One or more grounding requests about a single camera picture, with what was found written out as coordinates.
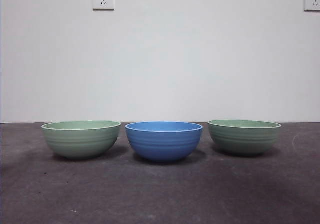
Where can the blue ribbed bowl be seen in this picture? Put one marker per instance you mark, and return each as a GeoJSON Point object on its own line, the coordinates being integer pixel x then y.
{"type": "Point", "coordinates": [162, 144]}

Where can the green ribbed bowl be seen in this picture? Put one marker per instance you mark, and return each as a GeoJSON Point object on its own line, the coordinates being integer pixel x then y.
{"type": "Point", "coordinates": [243, 140]}
{"type": "Point", "coordinates": [80, 141]}

